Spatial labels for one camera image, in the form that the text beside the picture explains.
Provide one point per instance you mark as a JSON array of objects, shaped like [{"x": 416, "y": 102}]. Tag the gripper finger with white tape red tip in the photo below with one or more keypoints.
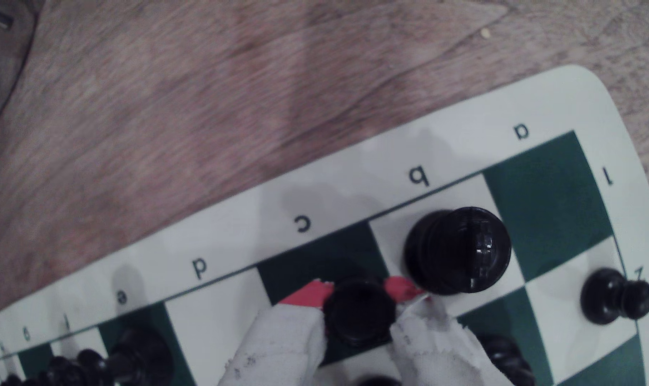
[
  {"x": 281, "y": 348},
  {"x": 437, "y": 348}
]

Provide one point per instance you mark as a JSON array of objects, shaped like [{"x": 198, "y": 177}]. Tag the black rook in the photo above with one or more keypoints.
[{"x": 359, "y": 312}]

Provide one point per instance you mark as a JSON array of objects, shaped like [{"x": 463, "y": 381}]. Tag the green and white chess mat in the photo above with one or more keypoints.
[{"x": 356, "y": 177}]

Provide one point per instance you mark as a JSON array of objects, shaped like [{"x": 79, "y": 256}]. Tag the black queen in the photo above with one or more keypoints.
[{"x": 509, "y": 362}]

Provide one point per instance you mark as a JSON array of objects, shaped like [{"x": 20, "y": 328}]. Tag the black bishop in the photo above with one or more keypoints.
[
  {"x": 59, "y": 374},
  {"x": 458, "y": 251}
]

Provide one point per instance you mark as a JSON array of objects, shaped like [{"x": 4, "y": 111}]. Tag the black king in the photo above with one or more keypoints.
[{"x": 139, "y": 358}]

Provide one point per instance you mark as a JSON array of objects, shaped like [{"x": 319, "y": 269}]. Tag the black pawn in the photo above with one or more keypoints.
[{"x": 614, "y": 296}]

